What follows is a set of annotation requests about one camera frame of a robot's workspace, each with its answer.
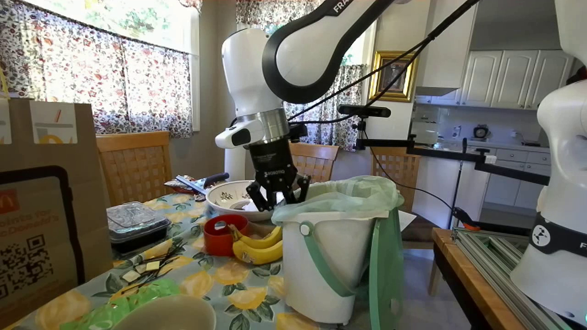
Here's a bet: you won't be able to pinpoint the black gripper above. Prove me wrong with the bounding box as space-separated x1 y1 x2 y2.
243 135 311 214

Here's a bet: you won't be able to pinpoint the pale green bin liner bag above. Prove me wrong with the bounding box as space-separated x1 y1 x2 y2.
269 173 404 227

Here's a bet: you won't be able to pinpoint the white and green bin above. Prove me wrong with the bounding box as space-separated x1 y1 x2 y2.
274 206 406 330

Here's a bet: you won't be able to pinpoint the white floral ceramic bowl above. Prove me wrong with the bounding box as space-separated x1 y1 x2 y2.
203 177 289 223

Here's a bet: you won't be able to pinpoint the yellow banana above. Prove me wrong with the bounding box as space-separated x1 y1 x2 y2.
230 238 285 267
225 221 283 250

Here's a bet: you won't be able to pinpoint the red plastic cup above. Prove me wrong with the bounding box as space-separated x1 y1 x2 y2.
201 210 250 258

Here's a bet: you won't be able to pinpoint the floral window curtain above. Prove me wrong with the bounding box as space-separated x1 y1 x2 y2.
0 0 194 137
285 60 370 151

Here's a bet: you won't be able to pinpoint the lemon print tablecloth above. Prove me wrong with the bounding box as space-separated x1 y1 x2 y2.
5 190 326 330

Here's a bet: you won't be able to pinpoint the plain white bowl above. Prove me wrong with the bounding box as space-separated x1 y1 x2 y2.
111 293 219 330

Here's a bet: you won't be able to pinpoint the gold framed picture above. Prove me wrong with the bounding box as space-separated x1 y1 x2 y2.
366 49 421 104

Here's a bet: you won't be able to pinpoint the floral curtain valance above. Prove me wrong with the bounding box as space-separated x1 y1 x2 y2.
234 0 322 29

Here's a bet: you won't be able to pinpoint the crumpled green plastic bag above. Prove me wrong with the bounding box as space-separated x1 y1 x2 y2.
58 276 186 330

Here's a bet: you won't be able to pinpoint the white lower kitchen cabinets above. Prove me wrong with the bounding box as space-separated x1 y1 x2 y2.
480 142 555 212

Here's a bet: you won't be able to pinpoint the white kitchen cabinets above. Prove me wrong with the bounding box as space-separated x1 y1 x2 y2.
460 47 579 111
480 142 555 212

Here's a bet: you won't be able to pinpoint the white upper kitchen cabinets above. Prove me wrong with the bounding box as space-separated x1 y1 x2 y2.
460 47 579 111

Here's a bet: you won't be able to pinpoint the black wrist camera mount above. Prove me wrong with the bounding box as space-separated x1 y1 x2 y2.
285 120 309 144

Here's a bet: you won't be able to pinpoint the black camera on boom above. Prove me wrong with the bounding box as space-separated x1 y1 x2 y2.
335 102 393 120

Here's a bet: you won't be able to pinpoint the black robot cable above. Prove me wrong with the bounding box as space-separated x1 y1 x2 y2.
285 0 482 124

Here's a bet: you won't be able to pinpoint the aluminium rail base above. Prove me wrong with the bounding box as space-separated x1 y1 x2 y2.
452 227 573 330

